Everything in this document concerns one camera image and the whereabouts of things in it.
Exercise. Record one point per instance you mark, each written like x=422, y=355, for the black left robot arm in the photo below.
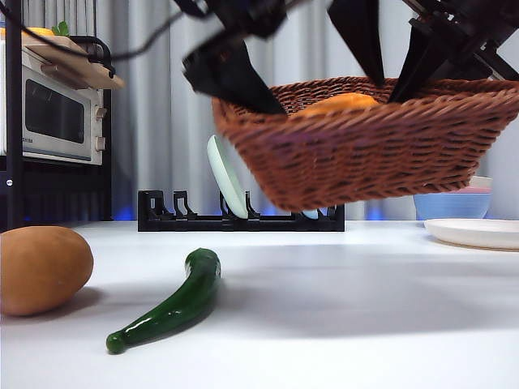
x=243, y=16

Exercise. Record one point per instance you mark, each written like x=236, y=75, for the orange yellow corn cob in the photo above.
x=344, y=102

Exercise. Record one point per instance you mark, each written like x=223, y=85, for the black dish rack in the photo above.
x=182, y=225

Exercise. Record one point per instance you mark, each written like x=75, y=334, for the cream toaster oven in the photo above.
x=57, y=109

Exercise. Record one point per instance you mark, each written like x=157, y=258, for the pink bowl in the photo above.
x=480, y=190

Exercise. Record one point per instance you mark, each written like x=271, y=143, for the yellow toy vegetable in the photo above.
x=38, y=31

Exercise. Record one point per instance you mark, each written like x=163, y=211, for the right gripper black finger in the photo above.
x=466, y=65
x=413, y=52

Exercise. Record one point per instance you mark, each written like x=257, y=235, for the green curved cucumber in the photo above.
x=194, y=291

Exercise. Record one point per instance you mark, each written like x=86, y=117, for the pale green plate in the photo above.
x=225, y=178

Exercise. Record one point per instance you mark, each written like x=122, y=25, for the light blue plate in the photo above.
x=311, y=213

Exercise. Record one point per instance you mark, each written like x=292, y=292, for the white plate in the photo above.
x=474, y=233

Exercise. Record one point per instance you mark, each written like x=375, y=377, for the cream bowl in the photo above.
x=484, y=181

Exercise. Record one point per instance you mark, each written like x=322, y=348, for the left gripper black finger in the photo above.
x=235, y=77
x=363, y=36

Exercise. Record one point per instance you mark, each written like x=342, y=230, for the beige oven knob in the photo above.
x=100, y=112
x=100, y=143

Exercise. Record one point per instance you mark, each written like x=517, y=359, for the wooden cutting board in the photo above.
x=69, y=65

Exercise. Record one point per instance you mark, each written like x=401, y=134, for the green toy leaf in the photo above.
x=61, y=28

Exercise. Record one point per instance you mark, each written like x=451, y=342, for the black metal shelf frame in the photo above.
x=14, y=121

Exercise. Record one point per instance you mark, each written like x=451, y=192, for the grey pleated curtain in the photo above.
x=162, y=121

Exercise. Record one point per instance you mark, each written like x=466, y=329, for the brown potato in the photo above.
x=40, y=271

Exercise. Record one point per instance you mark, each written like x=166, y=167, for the blue bowl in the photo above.
x=446, y=206

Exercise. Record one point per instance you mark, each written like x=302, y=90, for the brown woven wicker basket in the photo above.
x=365, y=158

